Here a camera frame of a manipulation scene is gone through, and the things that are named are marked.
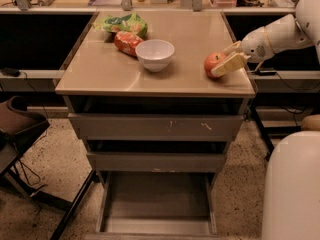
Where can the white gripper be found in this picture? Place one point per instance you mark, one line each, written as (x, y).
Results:
(256, 47)

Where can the red apple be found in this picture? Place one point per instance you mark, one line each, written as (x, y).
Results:
(213, 60)

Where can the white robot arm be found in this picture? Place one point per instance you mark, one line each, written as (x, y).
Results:
(291, 209)

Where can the grey drawer cabinet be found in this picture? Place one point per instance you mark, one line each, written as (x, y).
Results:
(100, 79)

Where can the top drawer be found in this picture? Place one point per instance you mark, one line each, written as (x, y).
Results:
(155, 127)

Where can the middle drawer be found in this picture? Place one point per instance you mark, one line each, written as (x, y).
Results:
(156, 162)

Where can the open bottom drawer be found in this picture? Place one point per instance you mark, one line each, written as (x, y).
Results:
(156, 206)

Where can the black power adapter right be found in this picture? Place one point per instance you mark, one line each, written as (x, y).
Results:
(266, 72)

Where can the black power adapter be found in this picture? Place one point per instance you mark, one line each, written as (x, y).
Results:
(266, 72)
(10, 72)

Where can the white bowl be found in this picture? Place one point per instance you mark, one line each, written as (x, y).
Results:
(155, 55)

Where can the black stand leg right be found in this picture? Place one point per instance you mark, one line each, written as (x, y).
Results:
(263, 132)

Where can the person leg in tan trousers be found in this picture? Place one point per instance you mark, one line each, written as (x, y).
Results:
(311, 123)

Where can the green chip bag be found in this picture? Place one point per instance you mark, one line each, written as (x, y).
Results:
(132, 23)

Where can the orange snack bag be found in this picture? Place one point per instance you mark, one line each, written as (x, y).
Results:
(127, 42)

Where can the black table leg left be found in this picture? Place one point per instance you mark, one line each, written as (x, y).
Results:
(74, 205)

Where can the black power adapter left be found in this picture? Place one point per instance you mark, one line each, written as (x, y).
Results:
(10, 72)

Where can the dark office chair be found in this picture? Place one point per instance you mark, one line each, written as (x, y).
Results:
(19, 127)

